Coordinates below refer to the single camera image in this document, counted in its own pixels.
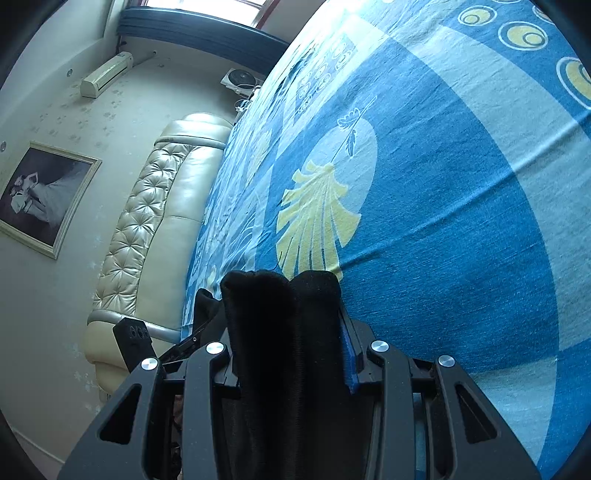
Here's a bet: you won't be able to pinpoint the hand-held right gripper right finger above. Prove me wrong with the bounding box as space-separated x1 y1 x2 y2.
339 307 541 480

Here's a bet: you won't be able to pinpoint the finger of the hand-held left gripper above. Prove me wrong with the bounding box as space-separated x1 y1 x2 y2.
113 318 160 373
159 288 228 366

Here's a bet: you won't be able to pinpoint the framed wall photo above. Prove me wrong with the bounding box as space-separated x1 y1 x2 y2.
0 141 103 260

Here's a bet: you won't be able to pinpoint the dark blue curtain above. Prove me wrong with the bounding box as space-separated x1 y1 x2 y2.
117 6 291 64

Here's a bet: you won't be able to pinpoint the white air conditioner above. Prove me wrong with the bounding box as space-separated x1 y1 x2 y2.
81 52 134 99

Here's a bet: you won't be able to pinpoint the black pants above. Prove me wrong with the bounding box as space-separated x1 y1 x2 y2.
182 270 384 480

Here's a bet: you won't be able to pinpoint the cream leather headboard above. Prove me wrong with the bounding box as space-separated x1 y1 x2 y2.
85 113 234 403

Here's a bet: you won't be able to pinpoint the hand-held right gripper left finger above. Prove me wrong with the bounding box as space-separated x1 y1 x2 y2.
58 342 242 480

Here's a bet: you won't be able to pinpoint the blue patterned bedsheet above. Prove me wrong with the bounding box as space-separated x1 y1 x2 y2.
180 0 591 480

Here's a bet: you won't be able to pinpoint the white fan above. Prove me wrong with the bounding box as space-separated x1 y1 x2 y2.
221 68 264 94

